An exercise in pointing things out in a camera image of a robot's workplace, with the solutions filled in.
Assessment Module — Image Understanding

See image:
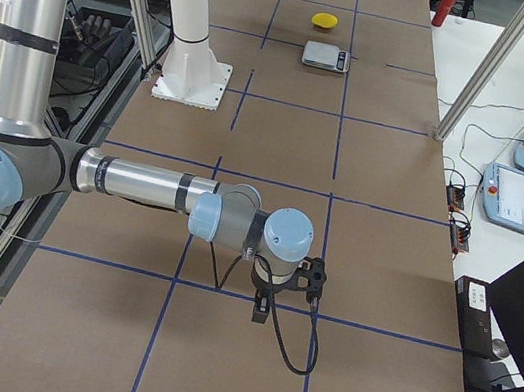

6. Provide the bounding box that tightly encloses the orange black connector board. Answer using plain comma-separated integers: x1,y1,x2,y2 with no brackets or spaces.
446,183,466,212
449,211,472,255

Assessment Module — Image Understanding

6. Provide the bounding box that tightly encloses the red cylinder bottle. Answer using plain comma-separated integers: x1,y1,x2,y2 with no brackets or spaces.
431,0,457,27

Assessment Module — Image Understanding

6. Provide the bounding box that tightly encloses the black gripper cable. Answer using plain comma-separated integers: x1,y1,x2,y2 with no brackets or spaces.
237,254,335,379

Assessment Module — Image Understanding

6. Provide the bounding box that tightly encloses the near teach pendant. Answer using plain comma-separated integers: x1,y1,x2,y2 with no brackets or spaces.
481,162,524,234

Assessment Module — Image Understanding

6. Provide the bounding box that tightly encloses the silver digital kitchen scale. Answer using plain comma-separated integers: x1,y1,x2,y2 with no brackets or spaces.
301,40,351,73

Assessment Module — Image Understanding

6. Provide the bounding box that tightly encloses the aluminium frame post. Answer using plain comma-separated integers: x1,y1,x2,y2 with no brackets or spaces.
434,2,524,142

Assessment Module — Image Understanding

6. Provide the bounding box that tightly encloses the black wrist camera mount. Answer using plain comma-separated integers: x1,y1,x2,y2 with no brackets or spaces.
291,257,327,306

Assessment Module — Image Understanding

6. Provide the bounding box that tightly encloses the orange black connector board upper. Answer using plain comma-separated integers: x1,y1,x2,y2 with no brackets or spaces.
446,183,466,212

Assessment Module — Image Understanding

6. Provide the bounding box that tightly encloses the black computer box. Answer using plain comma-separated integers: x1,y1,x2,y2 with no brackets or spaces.
455,275,516,392

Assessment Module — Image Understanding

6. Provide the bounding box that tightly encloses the white camera stand post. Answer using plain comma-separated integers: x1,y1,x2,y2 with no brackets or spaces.
151,0,233,110

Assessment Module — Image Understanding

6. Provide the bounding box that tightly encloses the orange black connector board lower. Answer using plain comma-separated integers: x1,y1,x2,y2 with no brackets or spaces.
449,211,472,255

